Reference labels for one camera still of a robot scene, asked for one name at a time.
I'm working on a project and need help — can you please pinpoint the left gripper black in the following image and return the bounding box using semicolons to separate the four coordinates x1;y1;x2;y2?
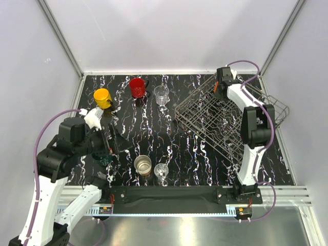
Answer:
74;122;132;157

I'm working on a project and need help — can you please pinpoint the dark green mug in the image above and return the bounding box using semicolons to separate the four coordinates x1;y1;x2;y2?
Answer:
91;153;113;167

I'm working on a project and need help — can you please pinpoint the yellow mug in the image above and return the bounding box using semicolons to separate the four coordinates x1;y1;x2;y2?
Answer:
93;88;113;109

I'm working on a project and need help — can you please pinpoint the red mug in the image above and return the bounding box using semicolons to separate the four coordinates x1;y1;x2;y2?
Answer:
129;78;149;98

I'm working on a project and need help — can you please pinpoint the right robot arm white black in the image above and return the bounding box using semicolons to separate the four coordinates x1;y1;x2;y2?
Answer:
214;67;275;203

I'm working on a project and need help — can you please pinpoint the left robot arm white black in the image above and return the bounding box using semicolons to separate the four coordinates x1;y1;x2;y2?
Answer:
9;117;131;245

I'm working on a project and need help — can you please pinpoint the stainless steel cup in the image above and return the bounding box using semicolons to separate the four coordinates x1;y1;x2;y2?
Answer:
134;155;152;176

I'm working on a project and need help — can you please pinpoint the clear glass tumbler near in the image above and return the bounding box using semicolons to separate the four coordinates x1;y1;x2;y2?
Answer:
154;163;169;179

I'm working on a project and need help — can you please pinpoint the clear glass tumbler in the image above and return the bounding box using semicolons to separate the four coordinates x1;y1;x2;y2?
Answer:
154;86;169;106
154;163;169;179

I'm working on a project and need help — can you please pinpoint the clear glass tumbler far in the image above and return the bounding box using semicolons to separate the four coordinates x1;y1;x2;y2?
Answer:
154;86;169;106

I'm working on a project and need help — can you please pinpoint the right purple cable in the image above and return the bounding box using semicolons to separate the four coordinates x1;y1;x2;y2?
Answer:
225;60;277;221

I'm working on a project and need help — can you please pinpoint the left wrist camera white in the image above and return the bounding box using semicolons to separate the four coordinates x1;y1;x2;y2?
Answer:
79;107;104;130

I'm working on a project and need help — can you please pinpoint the grey wire dish rack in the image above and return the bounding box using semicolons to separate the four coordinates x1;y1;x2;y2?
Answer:
174;67;290;170

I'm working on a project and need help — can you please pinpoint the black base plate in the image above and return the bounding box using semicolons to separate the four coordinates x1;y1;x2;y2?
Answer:
111;186;262;215

